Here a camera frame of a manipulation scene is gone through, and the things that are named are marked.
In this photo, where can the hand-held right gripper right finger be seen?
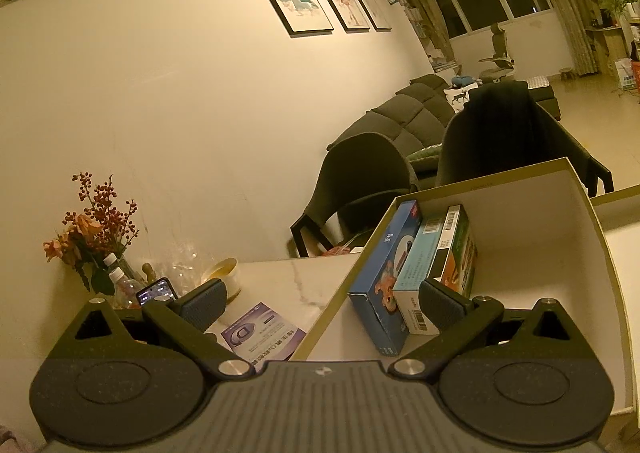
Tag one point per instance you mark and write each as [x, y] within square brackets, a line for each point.
[442, 305]

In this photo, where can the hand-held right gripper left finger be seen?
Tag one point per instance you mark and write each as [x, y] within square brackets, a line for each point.
[200, 305]

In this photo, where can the teal medicine box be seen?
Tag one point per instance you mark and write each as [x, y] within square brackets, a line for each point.
[420, 258]

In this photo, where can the white orange medicine box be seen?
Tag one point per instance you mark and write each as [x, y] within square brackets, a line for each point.
[457, 253]

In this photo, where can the blue cartoon print box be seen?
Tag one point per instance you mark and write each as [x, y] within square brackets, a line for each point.
[380, 283]

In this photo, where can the purple medicine box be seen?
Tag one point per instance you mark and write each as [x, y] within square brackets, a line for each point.
[265, 333]

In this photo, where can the beige cardboard box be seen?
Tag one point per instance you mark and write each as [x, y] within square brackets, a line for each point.
[540, 243]

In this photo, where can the white bowl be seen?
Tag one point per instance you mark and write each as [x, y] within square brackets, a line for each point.
[222, 278]

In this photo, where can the smartphone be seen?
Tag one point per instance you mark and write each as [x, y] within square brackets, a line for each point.
[157, 290]

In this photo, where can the clear plastic bag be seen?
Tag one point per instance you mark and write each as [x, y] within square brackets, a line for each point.
[180, 263]

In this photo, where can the red packet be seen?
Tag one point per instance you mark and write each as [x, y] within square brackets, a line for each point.
[345, 248]

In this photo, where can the dried flower bouquet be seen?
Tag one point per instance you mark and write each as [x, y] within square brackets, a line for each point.
[95, 233]

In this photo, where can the green cushion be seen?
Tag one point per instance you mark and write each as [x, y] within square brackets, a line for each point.
[425, 155]

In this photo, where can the dark upholstered chair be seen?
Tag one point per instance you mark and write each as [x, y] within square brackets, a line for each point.
[500, 133]
[360, 173]

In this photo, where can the dark grey sofa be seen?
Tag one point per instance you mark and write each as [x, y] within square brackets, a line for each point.
[400, 118]

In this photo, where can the blue plush toy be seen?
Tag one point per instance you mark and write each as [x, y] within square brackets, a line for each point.
[462, 80]

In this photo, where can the office chair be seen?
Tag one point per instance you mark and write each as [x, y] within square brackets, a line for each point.
[497, 53]

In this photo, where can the patterned curtain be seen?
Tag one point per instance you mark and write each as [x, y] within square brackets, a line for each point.
[420, 13]
[560, 3]

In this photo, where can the framed pale picture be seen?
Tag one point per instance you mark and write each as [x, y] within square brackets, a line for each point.
[367, 0]

